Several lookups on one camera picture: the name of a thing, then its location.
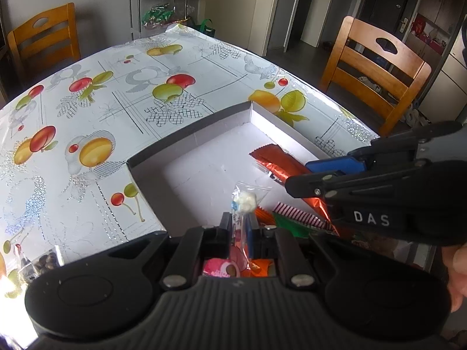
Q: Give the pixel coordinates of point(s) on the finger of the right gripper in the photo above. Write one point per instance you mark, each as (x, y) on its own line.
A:
(348, 165)
(320, 184)

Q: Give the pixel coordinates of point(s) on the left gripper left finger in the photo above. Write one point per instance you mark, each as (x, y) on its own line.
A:
(197, 245)

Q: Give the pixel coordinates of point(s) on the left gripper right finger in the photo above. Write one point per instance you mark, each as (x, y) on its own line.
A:
(291, 266)

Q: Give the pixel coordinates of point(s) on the green prawn cracker bag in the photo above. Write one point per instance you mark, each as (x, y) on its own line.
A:
(300, 223)

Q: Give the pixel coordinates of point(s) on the orange snack packet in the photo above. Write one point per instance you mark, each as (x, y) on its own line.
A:
(260, 248)

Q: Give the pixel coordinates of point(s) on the white marshmallow candy packet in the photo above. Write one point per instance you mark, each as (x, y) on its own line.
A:
(245, 199)

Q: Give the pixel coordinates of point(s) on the clear melon seed packet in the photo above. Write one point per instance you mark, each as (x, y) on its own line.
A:
(30, 269)

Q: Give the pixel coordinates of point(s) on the person's right hand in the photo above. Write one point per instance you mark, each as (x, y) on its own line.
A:
(455, 260)

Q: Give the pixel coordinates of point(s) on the white cardboard box tray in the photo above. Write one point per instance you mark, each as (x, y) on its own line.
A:
(188, 177)

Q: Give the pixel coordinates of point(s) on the right wooden chair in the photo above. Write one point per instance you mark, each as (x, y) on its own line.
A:
(390, 49)

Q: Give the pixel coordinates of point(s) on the wooden chair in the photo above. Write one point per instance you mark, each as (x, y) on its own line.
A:
(390, 49)
(44, 41)

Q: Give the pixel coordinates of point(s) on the dark entrance door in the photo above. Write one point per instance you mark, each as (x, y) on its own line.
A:
(391, 16)

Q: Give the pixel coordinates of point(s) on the fruit pattern tablecloth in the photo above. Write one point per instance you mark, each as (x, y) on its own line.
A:
(65, 142)

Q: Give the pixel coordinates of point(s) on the green shopping bag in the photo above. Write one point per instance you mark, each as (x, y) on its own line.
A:
(205, 27)

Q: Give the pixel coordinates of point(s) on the green candy bag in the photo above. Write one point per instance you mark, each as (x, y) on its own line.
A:
(158, 16)

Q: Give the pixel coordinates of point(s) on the far wooden chair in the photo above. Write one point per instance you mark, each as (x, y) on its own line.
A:
(44, 41)

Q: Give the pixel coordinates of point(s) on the metal wire shelf cart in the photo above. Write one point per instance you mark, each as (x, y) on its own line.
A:
(137, 8)

